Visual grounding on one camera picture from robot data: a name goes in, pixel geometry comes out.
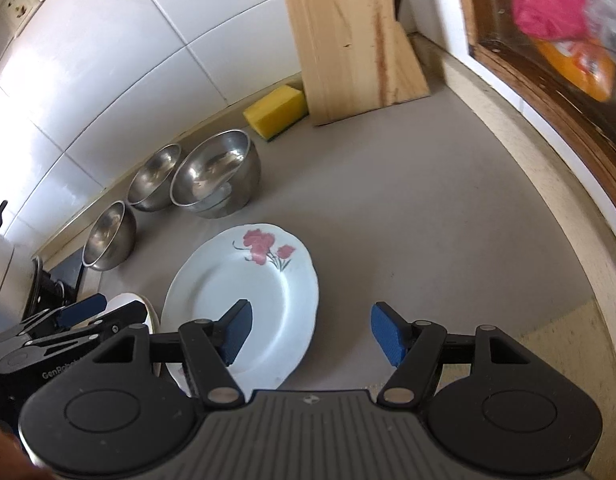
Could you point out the wooden cutting board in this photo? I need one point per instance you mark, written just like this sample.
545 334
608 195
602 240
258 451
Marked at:
348 35

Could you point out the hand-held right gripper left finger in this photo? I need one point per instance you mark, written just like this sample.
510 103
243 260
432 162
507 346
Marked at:
238 332

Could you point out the medium steel bowl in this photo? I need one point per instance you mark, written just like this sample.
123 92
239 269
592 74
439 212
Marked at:
153 175

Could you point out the yellow sponge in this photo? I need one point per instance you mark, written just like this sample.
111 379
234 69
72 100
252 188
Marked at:
278 112

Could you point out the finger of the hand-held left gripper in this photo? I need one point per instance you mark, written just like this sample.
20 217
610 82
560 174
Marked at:
113 325
80 310

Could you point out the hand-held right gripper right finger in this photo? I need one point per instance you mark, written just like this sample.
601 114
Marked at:
387 332

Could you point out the small steel bowl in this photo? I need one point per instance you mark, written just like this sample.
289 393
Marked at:
105 232

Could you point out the white floral plate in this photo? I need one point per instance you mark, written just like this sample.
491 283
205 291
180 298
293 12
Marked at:
268 300

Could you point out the orange packet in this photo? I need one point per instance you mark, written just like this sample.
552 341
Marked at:
582 70

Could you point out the large steel bowl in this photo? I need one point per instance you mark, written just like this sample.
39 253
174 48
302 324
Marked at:
213 165

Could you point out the plain white plate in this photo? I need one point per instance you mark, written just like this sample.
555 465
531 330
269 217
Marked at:
120 300

